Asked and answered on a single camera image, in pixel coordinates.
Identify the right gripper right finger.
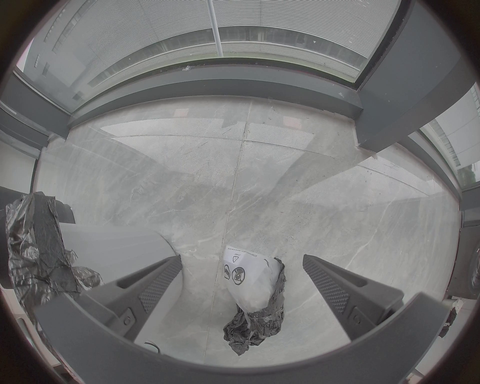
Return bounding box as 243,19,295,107
302,254,406,343

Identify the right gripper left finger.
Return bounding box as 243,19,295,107
80,255,184,343

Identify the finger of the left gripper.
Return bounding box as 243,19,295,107
49,198,76,226

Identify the black plastic bag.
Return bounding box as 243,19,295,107
5,191,105,331

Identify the white trash bin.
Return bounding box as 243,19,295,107
15,221,185,347

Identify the crumpled black plastic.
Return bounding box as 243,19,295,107
223,257,287,357

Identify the clear printed wrapper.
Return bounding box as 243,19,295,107
223,244,283,313

